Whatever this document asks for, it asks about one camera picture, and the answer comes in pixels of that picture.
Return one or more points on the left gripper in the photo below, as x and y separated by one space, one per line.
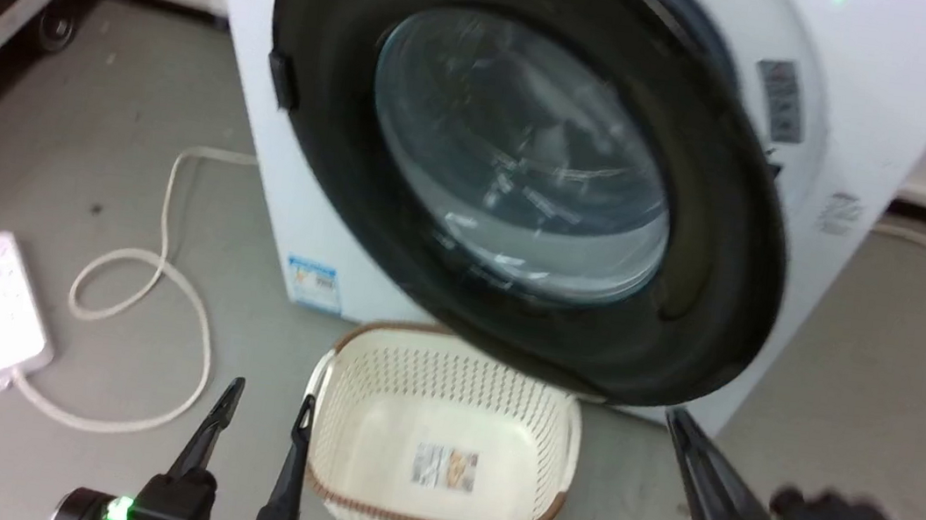
163 510

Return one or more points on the black round washer door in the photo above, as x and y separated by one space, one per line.
718 265

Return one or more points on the white front-load washing machine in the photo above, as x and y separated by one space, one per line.
881 90

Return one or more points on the white perforated laundry basket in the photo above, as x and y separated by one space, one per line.
403 456

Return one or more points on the blue energy label sticker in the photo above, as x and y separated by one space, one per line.
313 283

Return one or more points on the paper label in basket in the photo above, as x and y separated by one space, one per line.
445 467

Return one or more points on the grey warning sticker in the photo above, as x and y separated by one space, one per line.
780 101

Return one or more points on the black caster wheel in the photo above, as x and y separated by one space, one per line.
57 26

